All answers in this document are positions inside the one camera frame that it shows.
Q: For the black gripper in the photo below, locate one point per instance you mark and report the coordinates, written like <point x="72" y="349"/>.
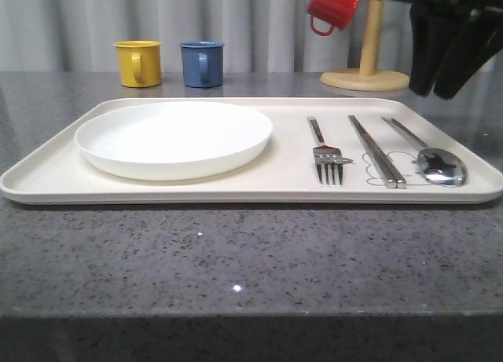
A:
<point x="444" y="43"/>

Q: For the grey pleated curtain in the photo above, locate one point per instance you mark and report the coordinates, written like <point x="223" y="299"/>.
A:
<point x="259" y="35"/>

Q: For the red enamel mug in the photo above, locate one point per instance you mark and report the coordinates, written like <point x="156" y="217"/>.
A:
<point x="336" y="13"/>

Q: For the silver metal spoon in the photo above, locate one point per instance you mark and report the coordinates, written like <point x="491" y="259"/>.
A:
<point x="437" y="166"/>

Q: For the cream rabbit serving tray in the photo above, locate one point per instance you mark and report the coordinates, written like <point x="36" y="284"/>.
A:
<point x="57" y="172"/>

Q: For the silver metal chopstick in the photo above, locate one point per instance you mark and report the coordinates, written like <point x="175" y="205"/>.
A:
<point x="386" y="176"/>
<point x="402" y="183"/>

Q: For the silver metal fork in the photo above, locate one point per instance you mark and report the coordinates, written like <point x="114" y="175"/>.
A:
<point x="328" y="160"/>

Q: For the yellow enamel mug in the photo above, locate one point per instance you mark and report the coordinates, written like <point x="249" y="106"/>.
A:
<point x="139" y="63"/>

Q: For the wooden mug tree stand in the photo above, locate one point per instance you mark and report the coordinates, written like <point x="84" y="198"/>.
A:
<point x="367" y="77"/>

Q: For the white round plate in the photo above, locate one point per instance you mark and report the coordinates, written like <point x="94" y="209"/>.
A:
<point x="173" y="141"/>

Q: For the blue enamel mug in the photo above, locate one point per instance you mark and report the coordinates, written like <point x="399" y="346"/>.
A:
<point x="202" y="63"/>

